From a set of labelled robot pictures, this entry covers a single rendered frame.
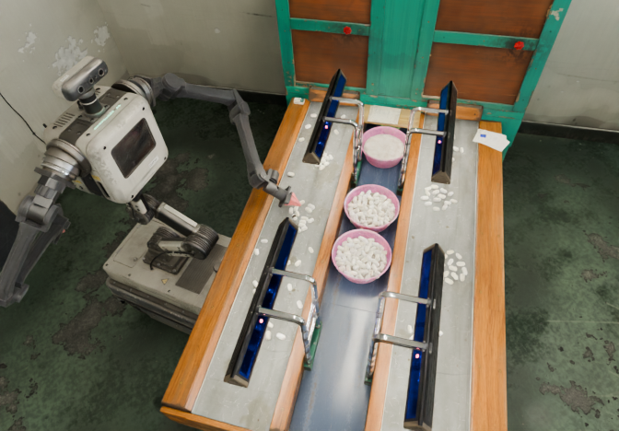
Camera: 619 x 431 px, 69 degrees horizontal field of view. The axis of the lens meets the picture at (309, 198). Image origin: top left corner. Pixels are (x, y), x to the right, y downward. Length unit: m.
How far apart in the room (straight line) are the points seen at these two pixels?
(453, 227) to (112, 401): 2.00
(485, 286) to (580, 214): 1.58
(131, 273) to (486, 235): 1.78
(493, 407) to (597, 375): 1.18
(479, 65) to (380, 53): 0.51
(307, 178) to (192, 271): 0.77
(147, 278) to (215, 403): 0.89
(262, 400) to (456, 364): 0.75
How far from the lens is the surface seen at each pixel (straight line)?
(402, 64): 2.54
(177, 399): 1.87
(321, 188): 2.29
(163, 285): 2.44
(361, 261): 2.04
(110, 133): 1.75
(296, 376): 1.81
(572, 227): 3.40
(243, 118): 2.24
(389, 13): 2.40
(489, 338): 1.94
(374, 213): 2.19
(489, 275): 2.07
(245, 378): 1.50
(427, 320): 1.53
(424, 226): 2.18
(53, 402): 2.98
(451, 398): 1.85
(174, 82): 2.07
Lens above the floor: 2.48
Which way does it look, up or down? 51 degrees down
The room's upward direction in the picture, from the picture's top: 5 degrees counter-clockwise
